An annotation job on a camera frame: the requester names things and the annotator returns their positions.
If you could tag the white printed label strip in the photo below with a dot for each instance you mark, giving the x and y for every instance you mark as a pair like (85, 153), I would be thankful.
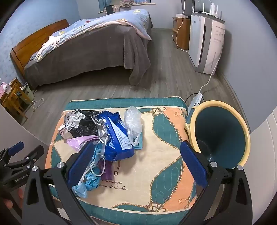
(72, 122)

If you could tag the black plastic bag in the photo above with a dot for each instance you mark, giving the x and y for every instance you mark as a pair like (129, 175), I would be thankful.
(86, 127)

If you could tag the white router with antennas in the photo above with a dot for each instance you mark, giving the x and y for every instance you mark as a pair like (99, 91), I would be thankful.
(211, 10)

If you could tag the white power strip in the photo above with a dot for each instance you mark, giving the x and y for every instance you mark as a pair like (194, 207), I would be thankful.
(194, 101)

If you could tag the pink plastic bag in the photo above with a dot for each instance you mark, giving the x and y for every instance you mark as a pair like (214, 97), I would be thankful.
(78, 141)

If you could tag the teal box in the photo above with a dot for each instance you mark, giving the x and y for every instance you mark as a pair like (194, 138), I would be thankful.
(139, 144)

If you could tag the wooden cabinet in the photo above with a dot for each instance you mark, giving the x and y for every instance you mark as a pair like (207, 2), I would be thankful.
(181, 32)

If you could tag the wooden bed frame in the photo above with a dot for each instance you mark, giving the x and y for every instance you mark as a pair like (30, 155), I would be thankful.
(32, 45)

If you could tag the white air purifier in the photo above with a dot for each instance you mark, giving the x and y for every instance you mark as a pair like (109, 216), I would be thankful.
(205, 43)

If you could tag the beige paper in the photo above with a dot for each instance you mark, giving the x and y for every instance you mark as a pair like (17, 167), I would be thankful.
(65, 134)

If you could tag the teal and orange printed mat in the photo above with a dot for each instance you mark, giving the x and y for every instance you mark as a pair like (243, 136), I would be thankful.
(151, 151)

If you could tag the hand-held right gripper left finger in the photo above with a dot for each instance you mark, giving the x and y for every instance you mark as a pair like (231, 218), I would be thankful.
(80, 164)

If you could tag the clear plastic bag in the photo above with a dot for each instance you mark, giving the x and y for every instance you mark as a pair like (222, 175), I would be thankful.
(133, 121)

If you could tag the white wardrobe door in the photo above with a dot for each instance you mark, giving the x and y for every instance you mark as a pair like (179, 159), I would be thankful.
(264, 173)

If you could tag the light blue printed duvet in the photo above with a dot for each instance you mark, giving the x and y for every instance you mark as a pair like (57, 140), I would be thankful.
(112, 18)

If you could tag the person's left hand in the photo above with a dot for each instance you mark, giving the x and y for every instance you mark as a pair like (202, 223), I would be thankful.
(21, 193)

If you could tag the blue curtain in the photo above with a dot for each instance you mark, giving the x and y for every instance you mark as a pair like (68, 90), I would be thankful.
(105, 4)

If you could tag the checked clothes pile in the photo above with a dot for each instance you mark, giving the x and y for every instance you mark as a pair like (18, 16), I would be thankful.
(121, 5)

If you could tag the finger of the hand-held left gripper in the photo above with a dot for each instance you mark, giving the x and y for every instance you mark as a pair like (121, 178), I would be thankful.
(16, 146)
(35, 152)

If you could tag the blue packaging bag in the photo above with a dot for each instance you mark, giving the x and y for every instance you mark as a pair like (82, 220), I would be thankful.
(116, 132)

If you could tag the wooden nightstand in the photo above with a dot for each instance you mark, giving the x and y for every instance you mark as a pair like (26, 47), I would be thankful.
(13, 101)

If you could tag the black monitor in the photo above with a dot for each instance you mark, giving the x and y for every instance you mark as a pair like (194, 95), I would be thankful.
(188, 7)

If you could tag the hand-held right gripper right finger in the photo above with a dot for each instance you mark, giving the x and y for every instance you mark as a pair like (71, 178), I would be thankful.
(193, 164)

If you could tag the purple plastic bottle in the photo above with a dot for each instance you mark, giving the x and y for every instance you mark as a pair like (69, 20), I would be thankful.
(108, 171)

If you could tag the bed with grey blanket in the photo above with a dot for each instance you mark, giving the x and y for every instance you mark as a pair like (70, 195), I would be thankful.
(97, 49)

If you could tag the silver foil wrapper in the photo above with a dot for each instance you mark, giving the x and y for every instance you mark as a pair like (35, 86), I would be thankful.
(98, 125)

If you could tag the teal bucket with yellow rim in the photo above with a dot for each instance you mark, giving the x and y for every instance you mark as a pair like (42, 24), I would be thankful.
(218, 129)

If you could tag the white storage bag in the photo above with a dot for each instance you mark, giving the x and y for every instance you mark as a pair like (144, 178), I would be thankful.
(27, 92)

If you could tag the light blue bag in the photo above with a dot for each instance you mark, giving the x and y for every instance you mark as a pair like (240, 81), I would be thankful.
(90, 180)

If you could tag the pink tissue box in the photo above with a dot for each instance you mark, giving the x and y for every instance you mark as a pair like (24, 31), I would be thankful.
(2, 88)

